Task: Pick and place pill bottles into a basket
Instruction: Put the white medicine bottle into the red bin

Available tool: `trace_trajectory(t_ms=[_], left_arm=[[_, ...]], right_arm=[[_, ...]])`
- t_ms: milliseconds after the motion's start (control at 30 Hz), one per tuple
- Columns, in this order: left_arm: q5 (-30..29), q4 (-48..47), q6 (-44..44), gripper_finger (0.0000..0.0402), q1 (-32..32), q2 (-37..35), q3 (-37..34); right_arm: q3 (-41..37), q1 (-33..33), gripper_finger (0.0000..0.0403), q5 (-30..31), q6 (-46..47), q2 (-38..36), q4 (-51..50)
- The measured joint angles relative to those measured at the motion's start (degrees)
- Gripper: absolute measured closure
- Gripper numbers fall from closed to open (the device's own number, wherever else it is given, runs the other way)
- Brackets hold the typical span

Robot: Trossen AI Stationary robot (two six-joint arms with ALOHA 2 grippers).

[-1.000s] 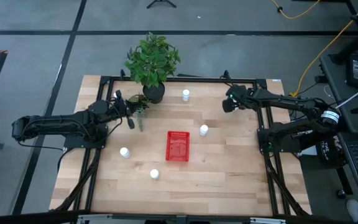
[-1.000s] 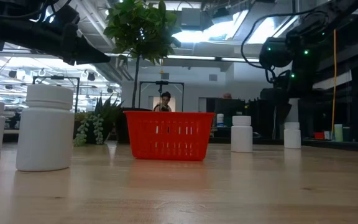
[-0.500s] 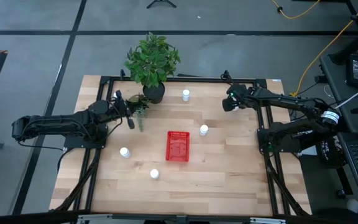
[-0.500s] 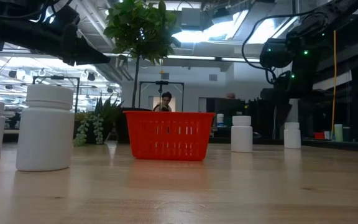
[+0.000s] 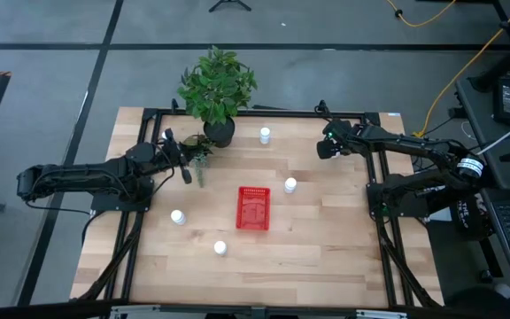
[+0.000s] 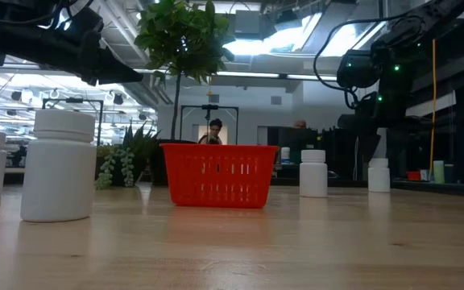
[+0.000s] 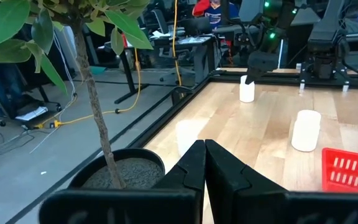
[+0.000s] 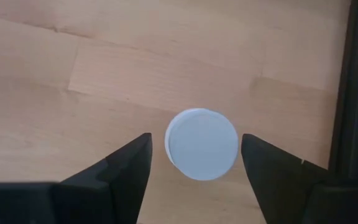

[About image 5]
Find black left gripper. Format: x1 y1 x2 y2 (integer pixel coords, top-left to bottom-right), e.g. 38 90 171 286
161 128 193 185

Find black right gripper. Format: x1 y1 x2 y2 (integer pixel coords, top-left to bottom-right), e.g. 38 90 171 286
316 118 365 160

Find red plastic slotted basket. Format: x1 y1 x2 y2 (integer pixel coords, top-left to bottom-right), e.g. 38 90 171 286
236 186 272 232

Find small succulent in black pot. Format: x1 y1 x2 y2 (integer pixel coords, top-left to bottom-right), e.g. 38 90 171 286
179 134 215 189

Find leafy plant in black pot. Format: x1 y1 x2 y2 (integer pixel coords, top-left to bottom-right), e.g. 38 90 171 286
177 45 259 149

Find dark grey side desk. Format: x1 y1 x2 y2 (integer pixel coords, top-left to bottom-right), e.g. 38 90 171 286
453 61 510 298

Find black bag with white print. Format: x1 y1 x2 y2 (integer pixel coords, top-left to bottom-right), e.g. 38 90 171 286
448 193 496 243

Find black tripod legs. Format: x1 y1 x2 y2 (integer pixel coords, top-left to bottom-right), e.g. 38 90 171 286
208 0 252 13

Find white rod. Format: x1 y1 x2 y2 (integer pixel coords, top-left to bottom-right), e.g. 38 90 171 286
475 113 510 156

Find black power adapter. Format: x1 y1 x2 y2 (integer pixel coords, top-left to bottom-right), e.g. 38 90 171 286
492 77 510 126

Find black desk stand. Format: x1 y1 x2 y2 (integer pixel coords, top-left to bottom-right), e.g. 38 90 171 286
467 0 510 93

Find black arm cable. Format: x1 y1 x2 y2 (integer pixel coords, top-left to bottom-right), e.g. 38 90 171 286
23 199 105 243

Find black camera mount rail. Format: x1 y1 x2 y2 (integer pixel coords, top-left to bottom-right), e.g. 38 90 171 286
0 300 510 319

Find yellow extension cable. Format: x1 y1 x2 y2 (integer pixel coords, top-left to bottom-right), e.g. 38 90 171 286
386 0 458 28
413 0 510 137

